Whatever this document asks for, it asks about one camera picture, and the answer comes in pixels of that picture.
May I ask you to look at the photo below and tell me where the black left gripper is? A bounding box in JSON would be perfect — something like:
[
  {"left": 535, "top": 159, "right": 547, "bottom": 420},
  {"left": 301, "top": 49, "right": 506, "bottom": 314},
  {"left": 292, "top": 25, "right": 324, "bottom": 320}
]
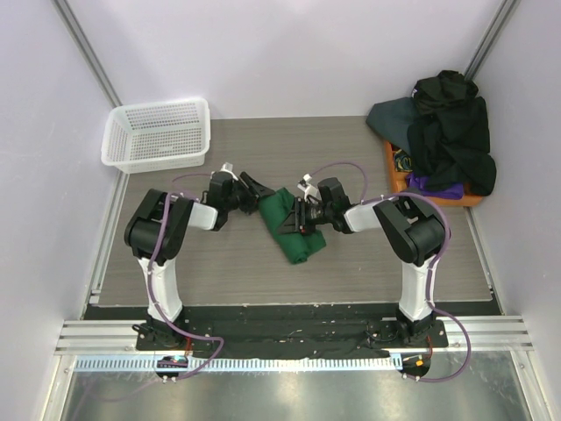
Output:
[{"left": 224, "top": 173, "right": 273, "bottom": 215}]

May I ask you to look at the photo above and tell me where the green t shirt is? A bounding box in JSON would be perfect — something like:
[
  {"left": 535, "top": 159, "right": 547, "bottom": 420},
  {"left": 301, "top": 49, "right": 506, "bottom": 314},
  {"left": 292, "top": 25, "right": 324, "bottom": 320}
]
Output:
[{"left": 259, "top": 188, "right": 326, "bottom": 265}]

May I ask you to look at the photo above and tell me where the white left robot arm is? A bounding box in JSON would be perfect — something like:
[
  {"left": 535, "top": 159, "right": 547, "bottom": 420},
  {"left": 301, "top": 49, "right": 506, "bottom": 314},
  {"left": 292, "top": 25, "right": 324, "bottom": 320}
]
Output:
[{"left": 124, "top": 169, "right": 274, "bottom": 350}]

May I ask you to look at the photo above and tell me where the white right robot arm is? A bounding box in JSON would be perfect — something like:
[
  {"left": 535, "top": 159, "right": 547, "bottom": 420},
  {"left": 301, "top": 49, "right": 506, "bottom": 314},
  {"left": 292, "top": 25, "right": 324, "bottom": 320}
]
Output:
[{"left": 275, "top": 177, "right": 451, "bottom": 346}]

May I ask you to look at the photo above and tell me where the orange tray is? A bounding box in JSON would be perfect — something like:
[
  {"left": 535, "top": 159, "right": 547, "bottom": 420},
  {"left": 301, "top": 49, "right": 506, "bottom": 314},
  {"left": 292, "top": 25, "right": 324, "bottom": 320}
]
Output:
[{"left": 383, "top": 140, "right": 484, "bottom": 207}]

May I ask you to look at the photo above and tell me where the patterned cloth in tray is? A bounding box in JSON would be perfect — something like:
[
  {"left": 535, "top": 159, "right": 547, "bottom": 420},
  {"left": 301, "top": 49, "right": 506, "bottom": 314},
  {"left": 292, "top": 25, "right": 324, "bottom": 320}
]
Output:
[{"left": 392, "top": 149, "right": 413, "bottom": 173}]

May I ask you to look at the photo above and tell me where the purple t shirt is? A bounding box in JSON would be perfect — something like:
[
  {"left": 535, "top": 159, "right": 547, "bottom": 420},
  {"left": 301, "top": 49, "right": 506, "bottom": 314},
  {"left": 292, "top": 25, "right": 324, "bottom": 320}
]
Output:
[{"left": 405, "top": 173, "right": 464, "bottom": 200}]

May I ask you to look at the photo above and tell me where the dark teal t shirt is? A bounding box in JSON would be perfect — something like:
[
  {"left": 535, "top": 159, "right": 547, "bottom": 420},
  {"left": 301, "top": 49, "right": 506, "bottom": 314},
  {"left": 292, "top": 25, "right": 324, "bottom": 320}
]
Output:
[{"left": 366, "top": 97, "right": 420, "bottom": 154}]

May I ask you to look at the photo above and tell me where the white plastic basket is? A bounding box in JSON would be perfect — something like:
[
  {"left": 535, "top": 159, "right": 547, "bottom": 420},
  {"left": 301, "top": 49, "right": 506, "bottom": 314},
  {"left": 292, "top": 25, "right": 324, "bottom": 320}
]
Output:
[{"left": 101, "top": 97, "right": 211, "bottom": 175}]

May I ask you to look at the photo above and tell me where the black t shirt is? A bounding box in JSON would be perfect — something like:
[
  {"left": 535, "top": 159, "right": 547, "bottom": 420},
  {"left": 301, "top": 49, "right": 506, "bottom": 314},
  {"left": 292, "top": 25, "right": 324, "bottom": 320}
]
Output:
[{"left": 408, "top": 70, "right": 497, "bottom": 196}]

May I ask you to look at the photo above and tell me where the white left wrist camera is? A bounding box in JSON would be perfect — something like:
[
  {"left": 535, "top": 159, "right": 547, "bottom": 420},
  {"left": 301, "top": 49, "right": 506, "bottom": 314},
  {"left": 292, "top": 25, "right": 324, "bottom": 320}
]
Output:
[{"left": 219, "top": 162, "right": 238, "bottom": 181}]

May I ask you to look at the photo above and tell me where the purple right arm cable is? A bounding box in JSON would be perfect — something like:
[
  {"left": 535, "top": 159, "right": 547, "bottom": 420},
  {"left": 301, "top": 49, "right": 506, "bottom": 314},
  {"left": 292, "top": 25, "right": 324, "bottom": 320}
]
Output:
[{"left": 309, "top": 161, "right": 472, "bottom": 385}]

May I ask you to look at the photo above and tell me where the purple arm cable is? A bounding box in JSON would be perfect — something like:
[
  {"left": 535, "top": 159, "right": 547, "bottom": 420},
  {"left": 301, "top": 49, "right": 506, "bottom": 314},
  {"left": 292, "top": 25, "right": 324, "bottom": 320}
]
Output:
[
  {"left": 146, "top": 173, "right": 225, "bottom": 382},
  {"left": 309, "top": 161, "right": 472, "bottom": 385}
]

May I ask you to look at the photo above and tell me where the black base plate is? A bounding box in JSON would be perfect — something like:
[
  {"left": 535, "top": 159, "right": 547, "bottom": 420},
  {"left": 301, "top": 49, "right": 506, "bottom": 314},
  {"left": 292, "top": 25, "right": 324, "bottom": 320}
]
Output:
[{"left": 82, "top": 301, "right": 450, "bottom": 360}]

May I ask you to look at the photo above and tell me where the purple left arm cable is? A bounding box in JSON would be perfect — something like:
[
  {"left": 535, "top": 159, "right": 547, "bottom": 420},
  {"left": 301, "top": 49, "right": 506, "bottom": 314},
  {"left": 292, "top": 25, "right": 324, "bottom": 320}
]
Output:
[{"left": 146, "top": 173, "right": 225, "bottom": 382}]

